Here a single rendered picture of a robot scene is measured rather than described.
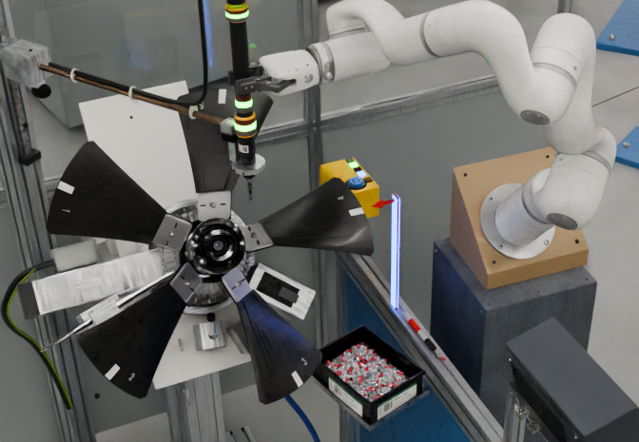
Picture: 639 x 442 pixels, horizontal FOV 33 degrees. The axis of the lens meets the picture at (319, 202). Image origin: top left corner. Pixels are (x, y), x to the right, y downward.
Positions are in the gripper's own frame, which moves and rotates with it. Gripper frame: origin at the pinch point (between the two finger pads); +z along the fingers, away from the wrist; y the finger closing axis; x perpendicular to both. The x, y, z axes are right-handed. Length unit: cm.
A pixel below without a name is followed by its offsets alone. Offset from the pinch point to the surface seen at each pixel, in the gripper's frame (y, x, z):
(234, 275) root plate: -4.0, -44.2, 6.5
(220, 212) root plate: 3.1, -32.1, 6.3
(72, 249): 15, -41, 37
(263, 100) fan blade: 13.4, -13.2, -8.9
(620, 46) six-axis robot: 230, -154, -279
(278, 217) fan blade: 3.2, -37.4, -7.0
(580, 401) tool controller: -77, -33, -32
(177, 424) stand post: 31, -118, 17
